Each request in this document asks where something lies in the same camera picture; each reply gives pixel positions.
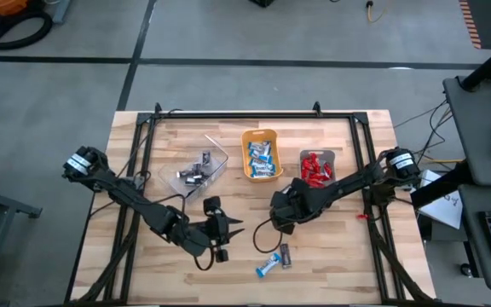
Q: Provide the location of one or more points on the clear plastic bin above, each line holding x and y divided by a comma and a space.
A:
173, 181

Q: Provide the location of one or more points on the black aluminium frame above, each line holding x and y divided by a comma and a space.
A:
250, 115

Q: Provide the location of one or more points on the black box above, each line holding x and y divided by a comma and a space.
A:
262, 2

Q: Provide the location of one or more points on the orange shop vacuum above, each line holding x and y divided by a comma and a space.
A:
2, 5

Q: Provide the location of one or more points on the black stand pole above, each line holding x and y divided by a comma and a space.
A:
488, 66

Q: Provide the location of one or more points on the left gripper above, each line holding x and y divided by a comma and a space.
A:
219, 230

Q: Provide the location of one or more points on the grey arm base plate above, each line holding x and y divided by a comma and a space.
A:
136, 182

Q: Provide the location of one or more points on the grey metal table frame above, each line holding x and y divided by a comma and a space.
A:
2, 204

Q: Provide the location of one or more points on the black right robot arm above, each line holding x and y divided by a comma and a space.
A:
356, 181

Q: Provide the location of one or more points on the black caster wheel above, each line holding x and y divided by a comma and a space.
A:
465, 269

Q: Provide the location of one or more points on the grey plastic basket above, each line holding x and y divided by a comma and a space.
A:
328, 155

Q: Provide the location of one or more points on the small red tag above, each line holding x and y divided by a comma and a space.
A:
362, 216

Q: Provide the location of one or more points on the white paper sheet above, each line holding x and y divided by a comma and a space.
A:
446, 209

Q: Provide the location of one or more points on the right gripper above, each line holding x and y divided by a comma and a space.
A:
292, 204

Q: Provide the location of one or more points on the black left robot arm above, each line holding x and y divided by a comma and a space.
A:
122, 192

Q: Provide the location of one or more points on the black desk leg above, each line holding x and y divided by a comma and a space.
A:
441, 189

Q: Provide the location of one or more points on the yellow plastic basket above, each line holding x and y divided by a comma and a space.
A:
245, 175

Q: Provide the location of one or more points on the grey desk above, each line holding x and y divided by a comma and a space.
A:
475, 264
475, 119

